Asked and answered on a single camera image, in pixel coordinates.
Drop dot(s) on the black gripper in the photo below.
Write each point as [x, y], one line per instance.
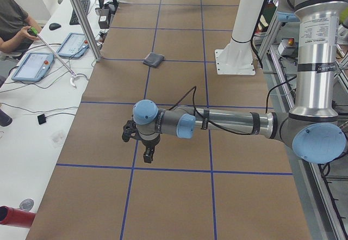
[150, 142]

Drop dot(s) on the pink and grey towel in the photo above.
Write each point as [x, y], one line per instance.
[153, 59]

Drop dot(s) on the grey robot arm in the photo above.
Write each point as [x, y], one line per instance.
[310, 128]

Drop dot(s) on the teach pendant far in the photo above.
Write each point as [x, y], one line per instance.
[73, 47]

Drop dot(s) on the teach pendant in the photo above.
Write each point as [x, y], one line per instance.
[73, 47]
[34, 67]

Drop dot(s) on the teach pendant near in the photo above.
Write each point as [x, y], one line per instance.
[34, 67]

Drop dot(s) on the red cylinder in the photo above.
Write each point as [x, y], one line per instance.
[16, 217]

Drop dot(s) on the black computer mouse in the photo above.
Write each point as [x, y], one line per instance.
[54, 26]

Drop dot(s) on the grabber stick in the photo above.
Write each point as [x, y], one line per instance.
[73, 74]

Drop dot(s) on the seated person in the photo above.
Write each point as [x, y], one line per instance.
[15, 24]

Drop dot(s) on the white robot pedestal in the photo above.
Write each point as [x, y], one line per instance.
[236, 58]

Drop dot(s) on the aluminium frame post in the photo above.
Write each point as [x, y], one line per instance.
[87, 30]

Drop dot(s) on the aluminium frame rail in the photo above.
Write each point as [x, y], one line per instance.
[324, 186]

